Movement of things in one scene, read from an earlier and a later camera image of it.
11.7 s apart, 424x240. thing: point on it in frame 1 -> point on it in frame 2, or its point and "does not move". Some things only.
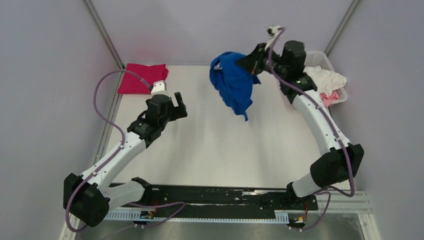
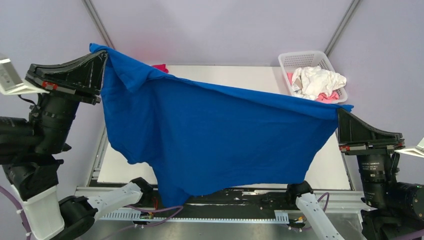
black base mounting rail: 166,199 does not move
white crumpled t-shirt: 326,80 does not move
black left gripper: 178,112 -> 82,77
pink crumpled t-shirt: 327,100 does not move
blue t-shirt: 234,82 -> 195,136
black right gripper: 251,62 -> 354,133
